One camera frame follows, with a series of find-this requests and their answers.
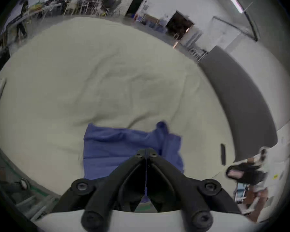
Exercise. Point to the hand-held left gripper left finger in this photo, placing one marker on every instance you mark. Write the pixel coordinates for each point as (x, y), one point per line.
(106, 187)

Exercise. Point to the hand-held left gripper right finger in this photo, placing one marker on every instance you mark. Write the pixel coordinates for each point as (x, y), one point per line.
(183, 187)

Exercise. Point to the dark blue shirt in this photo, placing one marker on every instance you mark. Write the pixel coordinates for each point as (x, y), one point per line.
(116, 151)

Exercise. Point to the grey padded headboard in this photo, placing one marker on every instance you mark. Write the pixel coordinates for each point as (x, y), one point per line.
(244, 100)

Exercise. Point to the bed with pale green sheet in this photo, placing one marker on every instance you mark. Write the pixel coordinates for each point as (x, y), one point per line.
(91, 76)

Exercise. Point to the group of people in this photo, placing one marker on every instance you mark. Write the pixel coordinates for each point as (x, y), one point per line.
(87, 3)

